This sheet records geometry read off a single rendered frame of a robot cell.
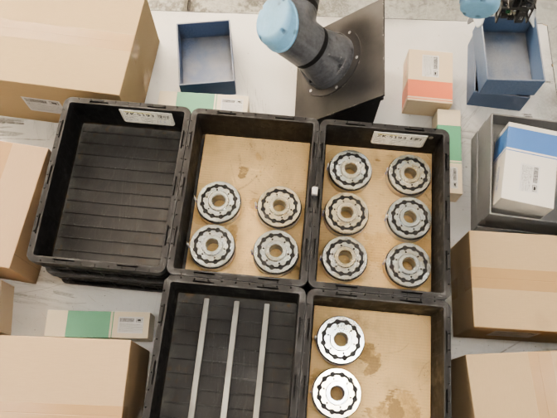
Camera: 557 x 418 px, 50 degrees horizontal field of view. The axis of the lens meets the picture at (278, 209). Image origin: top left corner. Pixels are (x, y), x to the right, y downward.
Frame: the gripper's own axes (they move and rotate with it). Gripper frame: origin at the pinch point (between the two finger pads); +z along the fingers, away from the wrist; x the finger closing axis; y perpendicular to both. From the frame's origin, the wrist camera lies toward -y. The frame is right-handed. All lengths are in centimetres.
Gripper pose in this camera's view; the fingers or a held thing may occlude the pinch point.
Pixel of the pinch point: (498, 21)
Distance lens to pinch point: 162.0
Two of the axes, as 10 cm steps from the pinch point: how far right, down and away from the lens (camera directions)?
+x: 10.0, 0.3, -0.9
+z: 0.8, 3.4, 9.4
